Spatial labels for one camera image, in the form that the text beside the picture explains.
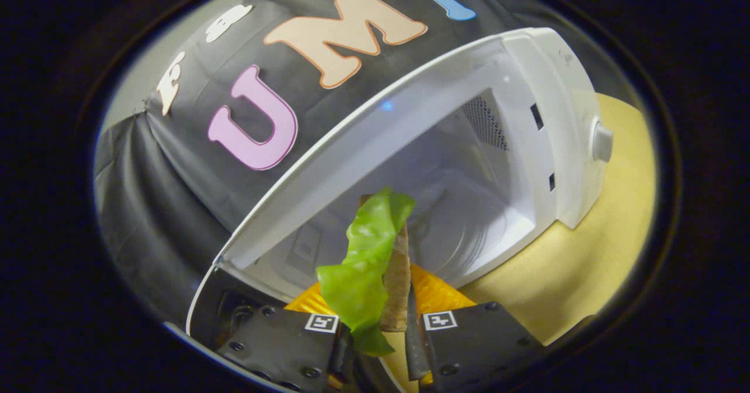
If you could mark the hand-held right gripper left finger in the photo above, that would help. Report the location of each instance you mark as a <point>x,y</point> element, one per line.
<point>281,340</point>

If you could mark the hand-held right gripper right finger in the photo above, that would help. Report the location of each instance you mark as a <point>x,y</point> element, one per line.
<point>415,346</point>

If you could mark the lettuce sandwich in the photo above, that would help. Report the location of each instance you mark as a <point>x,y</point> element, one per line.
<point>363,264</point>

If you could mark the white microwave oven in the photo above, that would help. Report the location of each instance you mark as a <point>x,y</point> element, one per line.
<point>527,118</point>

